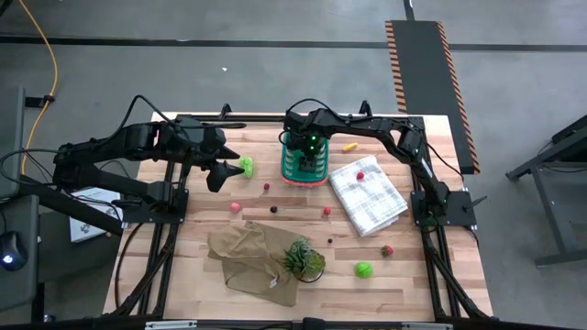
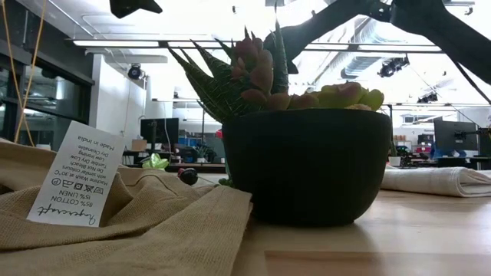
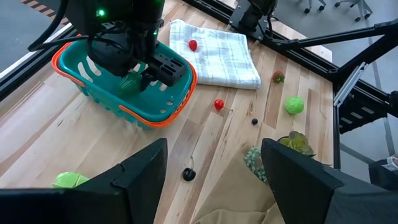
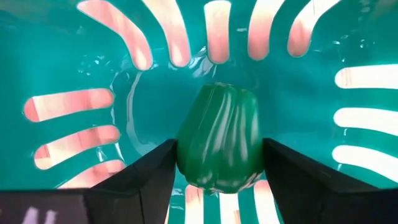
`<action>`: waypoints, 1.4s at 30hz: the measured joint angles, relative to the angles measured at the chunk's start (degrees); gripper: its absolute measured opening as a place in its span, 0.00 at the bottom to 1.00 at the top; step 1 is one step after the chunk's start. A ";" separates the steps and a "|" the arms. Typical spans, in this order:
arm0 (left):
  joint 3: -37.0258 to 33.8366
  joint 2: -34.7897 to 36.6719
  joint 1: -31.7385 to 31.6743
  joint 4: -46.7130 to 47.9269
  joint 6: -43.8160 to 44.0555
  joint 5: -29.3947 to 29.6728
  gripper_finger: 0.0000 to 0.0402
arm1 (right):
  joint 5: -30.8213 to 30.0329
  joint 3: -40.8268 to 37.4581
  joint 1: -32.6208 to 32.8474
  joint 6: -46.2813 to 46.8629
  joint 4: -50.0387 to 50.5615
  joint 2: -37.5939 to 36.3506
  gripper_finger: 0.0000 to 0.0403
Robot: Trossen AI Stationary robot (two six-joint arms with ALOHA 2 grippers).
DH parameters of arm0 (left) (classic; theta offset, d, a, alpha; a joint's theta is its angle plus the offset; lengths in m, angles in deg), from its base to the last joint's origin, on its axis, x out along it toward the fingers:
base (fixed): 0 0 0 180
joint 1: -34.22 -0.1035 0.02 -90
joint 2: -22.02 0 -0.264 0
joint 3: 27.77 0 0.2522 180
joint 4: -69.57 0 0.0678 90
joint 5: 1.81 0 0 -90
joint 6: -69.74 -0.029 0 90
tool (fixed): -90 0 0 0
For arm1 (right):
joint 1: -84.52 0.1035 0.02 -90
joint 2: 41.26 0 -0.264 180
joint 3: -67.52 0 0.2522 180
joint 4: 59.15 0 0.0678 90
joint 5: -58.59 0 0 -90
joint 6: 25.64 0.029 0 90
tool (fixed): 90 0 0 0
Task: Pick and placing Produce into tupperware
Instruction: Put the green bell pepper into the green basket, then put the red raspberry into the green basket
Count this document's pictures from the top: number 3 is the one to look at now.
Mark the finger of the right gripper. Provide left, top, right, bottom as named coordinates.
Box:
left=140, top=70, right=152, bottom=91

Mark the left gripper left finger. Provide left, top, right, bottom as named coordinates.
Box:
left=65, top=138, right=169, bottom=224

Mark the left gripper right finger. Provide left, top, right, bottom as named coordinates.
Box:
left=261, top=138, right=361, bottom=224

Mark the dark green vegetable toy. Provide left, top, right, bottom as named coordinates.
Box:
left=118, top=71, right=144, bottom=99

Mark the dark cherry toy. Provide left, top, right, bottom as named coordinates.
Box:
left=182, top=155, right=197, bottom=182

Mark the bright green round cabbage toy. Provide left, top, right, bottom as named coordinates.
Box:
left=284, top=96, right=305, bottom=115

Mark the strawberry toy with green leaves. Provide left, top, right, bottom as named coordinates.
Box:
left=272, top=70, right=285, bottom=85

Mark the teal basket with orange rim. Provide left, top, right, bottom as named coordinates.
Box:
left=51, top=34, right=199, bottom=129

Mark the succulent plant in black bowl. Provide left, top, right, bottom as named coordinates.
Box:
left=243, top=130, right=317, bottom=184

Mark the beige linen cloth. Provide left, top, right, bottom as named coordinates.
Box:
left=190, top=142, right=289, bottom=224

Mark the light green lettuce toy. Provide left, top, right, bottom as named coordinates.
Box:
left=51, top=171, right=91, bottom=190

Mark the bright red cherry toy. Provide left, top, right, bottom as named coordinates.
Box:
left=213, top=98, right=234, bottom=112

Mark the white plaid dish towel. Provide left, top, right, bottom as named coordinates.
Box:
left=169, top=18, right=262, bottom=90

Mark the dark metal stand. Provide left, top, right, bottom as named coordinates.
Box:
left=273, top=18, right=398, bottom=134

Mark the office chair base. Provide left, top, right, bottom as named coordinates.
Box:
left=334, top=0, right=374, bottom=22
left=303, top=0, right=327, bottom=15

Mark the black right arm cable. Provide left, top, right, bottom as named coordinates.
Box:
left=27, top=0, right=94, bottom=52

